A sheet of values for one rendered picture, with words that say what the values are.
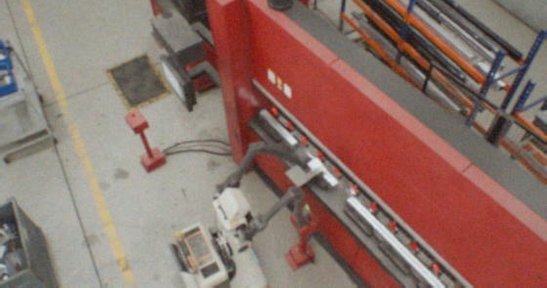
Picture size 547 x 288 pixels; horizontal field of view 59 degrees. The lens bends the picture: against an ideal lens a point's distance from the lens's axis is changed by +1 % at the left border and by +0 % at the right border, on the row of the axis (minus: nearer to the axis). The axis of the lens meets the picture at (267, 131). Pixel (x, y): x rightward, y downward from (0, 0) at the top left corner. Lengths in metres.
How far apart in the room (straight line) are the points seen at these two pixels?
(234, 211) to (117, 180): 2.32
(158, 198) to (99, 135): 1.22
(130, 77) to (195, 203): 2.15
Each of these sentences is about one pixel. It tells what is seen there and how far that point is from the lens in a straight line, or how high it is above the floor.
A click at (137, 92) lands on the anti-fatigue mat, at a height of 0.01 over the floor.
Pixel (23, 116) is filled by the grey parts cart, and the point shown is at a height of 0.33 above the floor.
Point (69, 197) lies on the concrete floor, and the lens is 5.73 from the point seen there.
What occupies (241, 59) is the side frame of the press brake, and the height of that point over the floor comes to 1.69.
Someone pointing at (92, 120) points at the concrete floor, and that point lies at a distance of 6.30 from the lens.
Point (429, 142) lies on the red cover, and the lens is 2.86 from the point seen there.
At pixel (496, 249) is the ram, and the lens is 3.05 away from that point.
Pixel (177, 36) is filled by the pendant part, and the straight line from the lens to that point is 4.01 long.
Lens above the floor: 4.51
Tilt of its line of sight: 52 degrees down
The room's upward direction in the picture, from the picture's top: 4 degrees counter-clockwise
